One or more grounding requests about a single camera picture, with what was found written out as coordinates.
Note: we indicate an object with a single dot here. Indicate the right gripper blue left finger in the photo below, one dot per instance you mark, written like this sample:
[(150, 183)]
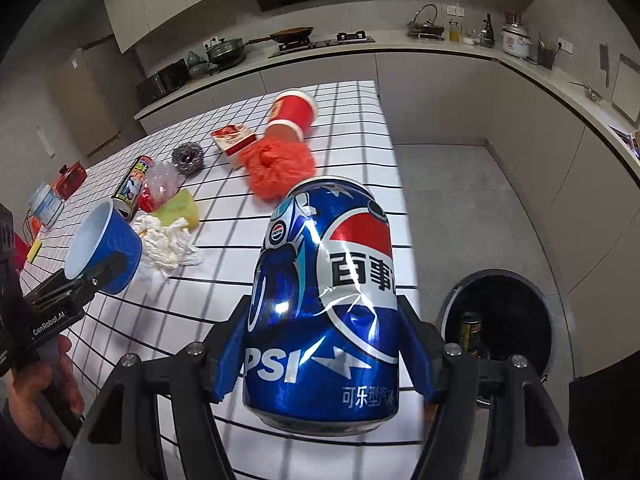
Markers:
[(120, 437)]

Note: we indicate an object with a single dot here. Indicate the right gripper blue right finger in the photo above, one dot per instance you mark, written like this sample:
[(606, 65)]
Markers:
[(525, 436)]

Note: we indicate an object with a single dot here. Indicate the blue paper cup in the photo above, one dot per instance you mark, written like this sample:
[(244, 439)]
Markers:
[(103, 232)]

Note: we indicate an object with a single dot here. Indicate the yellow green sponge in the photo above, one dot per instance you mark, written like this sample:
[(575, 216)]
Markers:
[(181, 205)]

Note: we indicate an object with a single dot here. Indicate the blue Pepsi can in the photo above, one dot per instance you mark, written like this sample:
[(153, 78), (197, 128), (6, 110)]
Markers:
[(321, 335)]

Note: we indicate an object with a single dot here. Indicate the red paper cup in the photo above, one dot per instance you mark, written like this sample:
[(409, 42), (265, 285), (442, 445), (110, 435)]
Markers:
[(291, 116)]

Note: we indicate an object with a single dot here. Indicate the black trash bucket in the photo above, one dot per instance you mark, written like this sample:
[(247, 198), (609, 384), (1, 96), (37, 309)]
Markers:
[(516, 318)]

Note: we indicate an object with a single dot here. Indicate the person's left hand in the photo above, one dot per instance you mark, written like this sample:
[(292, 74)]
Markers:
[(25, 388)]

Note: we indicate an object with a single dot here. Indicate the clear plastic jar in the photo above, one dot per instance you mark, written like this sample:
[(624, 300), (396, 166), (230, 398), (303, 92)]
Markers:
[(45, 205)]

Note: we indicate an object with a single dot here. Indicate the black yellow drink can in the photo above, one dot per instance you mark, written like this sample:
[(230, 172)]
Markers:
[(470, 332)]

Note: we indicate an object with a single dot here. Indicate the black colourful drink can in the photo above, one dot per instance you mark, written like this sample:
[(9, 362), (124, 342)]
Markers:
[(126, 196)]

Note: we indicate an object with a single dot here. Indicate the crumpled white tissue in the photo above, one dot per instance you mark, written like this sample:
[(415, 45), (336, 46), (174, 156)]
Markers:
[(165, 248)]

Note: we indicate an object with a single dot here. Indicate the steel wool scrubber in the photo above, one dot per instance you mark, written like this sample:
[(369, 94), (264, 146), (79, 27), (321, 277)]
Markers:
[(188, 158)]

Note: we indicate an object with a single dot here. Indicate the red white carton box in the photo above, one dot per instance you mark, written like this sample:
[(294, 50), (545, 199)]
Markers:
[(232, 139)]

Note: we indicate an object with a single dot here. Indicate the black microwave oven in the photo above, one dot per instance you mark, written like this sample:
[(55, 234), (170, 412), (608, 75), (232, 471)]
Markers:
[(167, 80)]

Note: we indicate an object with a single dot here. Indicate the red mesh bag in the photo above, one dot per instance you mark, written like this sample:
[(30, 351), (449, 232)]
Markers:
[(274, 166)]

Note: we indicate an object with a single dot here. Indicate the green ceramic teapot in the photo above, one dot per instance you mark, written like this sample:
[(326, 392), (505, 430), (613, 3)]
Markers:
[(197, 66)]

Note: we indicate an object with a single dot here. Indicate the black wok with lid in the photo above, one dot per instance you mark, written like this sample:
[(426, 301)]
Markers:
[(226, 52)]

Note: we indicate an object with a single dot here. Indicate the white cutting board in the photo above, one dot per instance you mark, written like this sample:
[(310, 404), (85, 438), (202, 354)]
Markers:
[(626, 92)]

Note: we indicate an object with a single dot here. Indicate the black utensil holder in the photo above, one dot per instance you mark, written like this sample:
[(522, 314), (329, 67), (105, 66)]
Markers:
[(547, 52)]

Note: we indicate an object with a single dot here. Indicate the black frying pan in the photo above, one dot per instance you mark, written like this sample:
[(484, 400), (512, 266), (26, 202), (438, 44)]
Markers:
[(285, 36)]

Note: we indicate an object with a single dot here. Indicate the white rice cooker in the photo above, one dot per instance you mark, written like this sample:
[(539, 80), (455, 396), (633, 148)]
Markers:
[(515, 37)]

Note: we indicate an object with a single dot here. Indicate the black cleaver knife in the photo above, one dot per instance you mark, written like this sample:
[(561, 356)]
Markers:
[(605, 63)]

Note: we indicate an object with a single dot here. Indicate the dark glass bottle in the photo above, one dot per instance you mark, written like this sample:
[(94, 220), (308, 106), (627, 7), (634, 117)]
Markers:
[(487, 34)]

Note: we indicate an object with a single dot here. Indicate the yellow oil bottle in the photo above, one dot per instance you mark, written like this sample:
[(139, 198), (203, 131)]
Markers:
[(454, 31)]

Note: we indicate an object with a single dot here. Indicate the gas stove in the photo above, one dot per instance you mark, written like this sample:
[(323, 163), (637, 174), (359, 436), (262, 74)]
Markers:
[(358, 37)]

